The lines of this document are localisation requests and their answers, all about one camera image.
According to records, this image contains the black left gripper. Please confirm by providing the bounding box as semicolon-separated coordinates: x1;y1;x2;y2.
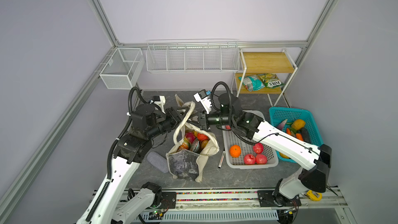
147;106;189;140

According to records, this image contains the red tomato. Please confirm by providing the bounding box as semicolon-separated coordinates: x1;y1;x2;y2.
197;133;209;142

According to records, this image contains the brown potato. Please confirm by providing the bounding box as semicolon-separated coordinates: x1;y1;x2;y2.
200;140;209;150

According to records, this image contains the red apple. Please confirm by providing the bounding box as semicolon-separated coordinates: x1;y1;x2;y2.
256;154;268;164
253;143;264;154

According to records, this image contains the pink dragon fruit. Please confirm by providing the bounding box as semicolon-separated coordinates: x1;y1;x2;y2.
184;132;197;144

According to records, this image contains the cream canvas grocery bag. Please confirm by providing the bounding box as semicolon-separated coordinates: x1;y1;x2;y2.
166;95;220;183

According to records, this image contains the orange Fox's candy bag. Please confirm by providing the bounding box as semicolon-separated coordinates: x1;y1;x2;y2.
177;139;191;152

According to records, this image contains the green pink snack bag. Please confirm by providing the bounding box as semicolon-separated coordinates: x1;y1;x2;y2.
190;139;201;153

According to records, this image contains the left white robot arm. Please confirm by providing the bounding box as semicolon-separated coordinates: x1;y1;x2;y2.
77;87;183;224

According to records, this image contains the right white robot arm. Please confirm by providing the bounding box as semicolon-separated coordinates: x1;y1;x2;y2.
194;90;332;207

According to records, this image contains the teal snack bag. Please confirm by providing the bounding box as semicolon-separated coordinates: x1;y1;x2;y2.
238;75;265;92

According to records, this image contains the green Fox's candy bag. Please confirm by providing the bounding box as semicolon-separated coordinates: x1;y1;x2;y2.
258;73;285;89

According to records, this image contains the white plastic fruit basket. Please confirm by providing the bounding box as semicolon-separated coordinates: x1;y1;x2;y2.
222;109;279;170

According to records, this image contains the orange tangerine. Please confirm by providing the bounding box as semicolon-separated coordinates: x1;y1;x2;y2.
229;145;241;158

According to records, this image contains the grey cloth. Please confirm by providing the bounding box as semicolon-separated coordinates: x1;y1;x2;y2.
147;151;169;173

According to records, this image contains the silver marker pen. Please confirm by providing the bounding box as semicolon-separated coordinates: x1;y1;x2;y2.
218;150;226;169

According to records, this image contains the teal plastic vegetable basket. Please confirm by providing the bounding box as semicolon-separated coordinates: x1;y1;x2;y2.
269;107;323;147

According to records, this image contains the light purple eggplant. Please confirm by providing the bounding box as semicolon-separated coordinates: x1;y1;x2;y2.
276;119;288;131

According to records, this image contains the white wooden two-tier shelf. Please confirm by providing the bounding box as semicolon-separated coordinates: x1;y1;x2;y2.
234;48;298;107

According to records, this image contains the yellow lemon in teal basket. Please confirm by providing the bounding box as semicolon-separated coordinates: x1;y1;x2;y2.
291;119;306;131

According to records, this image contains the orange carrot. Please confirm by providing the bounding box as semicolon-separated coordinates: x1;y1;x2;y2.
295;133;304;141

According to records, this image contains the dark cucumber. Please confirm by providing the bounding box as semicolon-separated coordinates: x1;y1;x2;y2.
301;128;312;144

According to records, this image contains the yellow tape measure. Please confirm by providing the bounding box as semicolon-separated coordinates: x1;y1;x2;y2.
305;190;322;201

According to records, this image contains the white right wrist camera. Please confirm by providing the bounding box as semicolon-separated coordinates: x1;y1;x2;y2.
194;90;212;114

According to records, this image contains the small white wire basket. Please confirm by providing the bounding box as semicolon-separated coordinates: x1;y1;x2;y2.
99;48;145;90

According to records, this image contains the long white wire basket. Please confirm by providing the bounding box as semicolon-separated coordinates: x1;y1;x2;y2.
146;39;240;73

